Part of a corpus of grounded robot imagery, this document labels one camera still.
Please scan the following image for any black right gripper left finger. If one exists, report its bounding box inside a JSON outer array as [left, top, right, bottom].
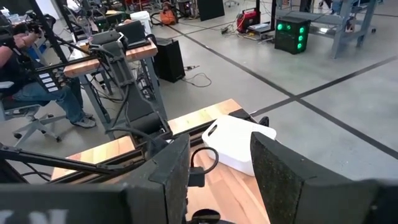
[[148, 133, 191, 224]]

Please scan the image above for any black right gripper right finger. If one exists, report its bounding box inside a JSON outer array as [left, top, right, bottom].
[[250, 132, 352, 224]]

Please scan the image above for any white plastic bin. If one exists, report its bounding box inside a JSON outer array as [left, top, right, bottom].
[[201, 114, 277, 177]]

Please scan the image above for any wooden workbench with grey legs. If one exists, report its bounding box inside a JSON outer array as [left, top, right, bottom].
[[63, 39, 169, 125]]

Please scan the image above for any black computer with green lights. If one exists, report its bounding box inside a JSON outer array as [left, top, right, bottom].
[[274, 16, 312, 55]]

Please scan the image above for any black laptop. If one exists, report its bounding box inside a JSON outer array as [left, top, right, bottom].
[[115, 20, 150, 49]]

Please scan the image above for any grey office chair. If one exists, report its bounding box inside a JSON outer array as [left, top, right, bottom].
[[0, 80, 68, 147]]

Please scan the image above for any person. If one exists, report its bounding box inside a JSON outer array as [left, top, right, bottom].
[[0, 18, 97, 129]]

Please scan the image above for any grey metal bench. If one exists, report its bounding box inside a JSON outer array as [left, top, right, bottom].
[[275, 0, 379, 60]]

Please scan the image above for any orange vacuum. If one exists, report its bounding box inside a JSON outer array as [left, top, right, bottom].
[[159, 2, 180, 26]]

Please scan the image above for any black box with white labels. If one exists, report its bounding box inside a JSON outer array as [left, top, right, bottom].
[[34, 68, 70, 94]]

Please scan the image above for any white bucket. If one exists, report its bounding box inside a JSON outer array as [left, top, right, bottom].
[[129, 11, 152, 35]]

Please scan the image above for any red machine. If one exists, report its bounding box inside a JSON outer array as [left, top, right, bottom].
[[236, 8, 261, 34]]

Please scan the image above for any black flat panel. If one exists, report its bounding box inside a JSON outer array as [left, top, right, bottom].
[[197, 0, 226, 22]]

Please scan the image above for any black slanted pole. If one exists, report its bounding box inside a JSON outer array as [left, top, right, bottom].
[[29, 0, 69, 65]]

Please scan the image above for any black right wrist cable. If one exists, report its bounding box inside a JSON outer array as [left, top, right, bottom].
[[187, 146, 220, 188]]

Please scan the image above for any thin black floor cable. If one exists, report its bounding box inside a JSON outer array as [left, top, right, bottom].
[[182, 64, 213, 89]]

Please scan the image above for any black frame crossbar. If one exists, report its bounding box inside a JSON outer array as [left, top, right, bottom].
[[0, 142, 147, 184]]

